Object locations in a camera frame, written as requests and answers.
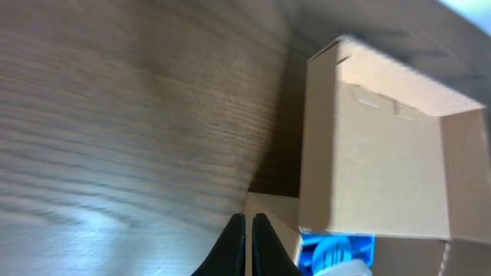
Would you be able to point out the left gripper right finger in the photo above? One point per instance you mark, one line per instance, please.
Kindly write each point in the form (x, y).
(269, 257)

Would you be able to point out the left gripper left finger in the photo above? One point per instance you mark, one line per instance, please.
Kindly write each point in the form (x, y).
(228, 255)

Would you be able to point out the blue tape dispenser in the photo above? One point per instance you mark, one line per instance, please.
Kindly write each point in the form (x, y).
(320, 251)

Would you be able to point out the brown cardboard box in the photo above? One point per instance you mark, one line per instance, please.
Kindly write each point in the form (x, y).
(395, 167)

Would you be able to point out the large clear tape roll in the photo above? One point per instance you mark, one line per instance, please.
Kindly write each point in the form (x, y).
(354, 267)

